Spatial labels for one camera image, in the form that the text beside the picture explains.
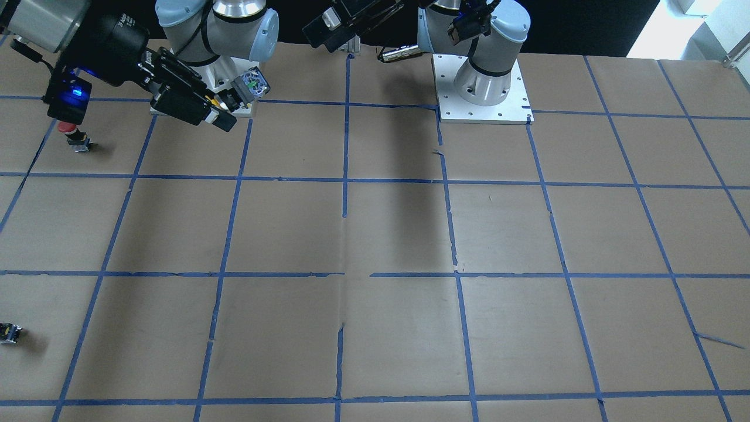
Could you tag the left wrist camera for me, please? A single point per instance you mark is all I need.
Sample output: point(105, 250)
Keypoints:
point(474, 19)

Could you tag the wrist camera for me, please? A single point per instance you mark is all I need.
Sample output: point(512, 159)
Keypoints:
point(474, 19)
point(67, 97)

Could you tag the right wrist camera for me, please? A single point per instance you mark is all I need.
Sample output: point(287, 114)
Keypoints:
point(67, 97)

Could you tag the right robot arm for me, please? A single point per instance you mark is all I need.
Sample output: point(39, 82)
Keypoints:
point(210, 73)

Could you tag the red push button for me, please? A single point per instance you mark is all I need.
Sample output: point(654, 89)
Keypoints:
point(78, 140)

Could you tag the small black switch block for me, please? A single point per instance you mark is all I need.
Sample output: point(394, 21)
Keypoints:
point(10, 333)

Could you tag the yellow push button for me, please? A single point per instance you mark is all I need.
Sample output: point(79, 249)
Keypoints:
point(251, 86)

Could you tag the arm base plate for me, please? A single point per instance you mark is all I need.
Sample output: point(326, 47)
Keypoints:
point(466, 96)
point(177, 90)

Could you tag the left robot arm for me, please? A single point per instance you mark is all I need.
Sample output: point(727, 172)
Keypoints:
point(492, 55)

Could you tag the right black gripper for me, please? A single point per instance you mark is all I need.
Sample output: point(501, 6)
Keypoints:
point(119, 46)

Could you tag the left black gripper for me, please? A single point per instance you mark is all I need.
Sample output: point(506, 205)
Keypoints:
point(364, 13)

